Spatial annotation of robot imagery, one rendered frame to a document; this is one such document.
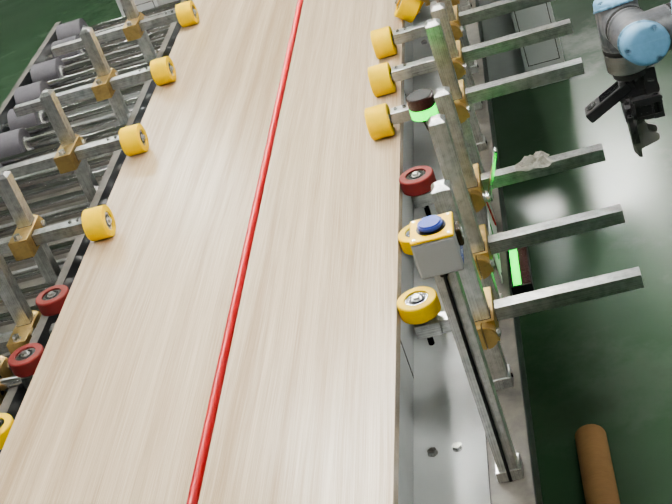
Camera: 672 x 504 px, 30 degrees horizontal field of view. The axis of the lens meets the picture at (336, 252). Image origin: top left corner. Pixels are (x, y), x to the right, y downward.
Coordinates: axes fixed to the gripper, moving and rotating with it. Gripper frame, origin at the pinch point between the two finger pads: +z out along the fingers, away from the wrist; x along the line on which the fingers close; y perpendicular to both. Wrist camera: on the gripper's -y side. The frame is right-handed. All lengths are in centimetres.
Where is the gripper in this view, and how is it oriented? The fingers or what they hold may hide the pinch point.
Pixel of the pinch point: (636, 151)
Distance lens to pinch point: 283.5
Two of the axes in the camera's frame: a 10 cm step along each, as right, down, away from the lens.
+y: 9.5, -2.3, -2.0
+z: 3.0, 8.2, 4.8
